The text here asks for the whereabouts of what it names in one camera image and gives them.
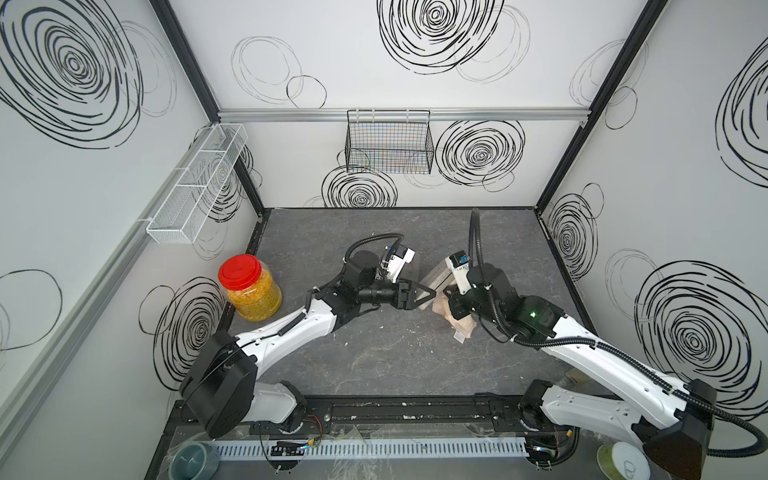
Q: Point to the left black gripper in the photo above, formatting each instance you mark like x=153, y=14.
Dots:
x=412, y=288

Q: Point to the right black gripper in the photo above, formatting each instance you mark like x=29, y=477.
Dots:
x=453, y=298

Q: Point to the grey rectangular eyeglass case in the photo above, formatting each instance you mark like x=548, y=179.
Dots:
x=440, y=277

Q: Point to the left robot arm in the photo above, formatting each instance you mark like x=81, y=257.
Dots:
x=223, y=389

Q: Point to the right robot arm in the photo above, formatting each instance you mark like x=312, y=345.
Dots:
x=668, y=418

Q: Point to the red lid jar yellow grains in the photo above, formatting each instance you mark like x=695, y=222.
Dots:
x=250, y=287

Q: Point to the green white tape roll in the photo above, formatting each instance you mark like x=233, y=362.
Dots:
x=623, y=461

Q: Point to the teal tape roll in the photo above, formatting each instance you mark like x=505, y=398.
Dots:
x=194, y=461

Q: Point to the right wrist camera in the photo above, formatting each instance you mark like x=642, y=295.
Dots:
x=458, y=264

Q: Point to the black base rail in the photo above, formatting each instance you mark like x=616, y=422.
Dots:
x=502, y=413

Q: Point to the white slotted cable duct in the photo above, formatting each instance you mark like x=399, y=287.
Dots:
x=379, y=448

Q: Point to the black wire wall basket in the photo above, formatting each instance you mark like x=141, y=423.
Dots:
x=389, y=141

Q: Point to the white wire wall shelf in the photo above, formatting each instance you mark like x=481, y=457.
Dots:
x=202, y=178

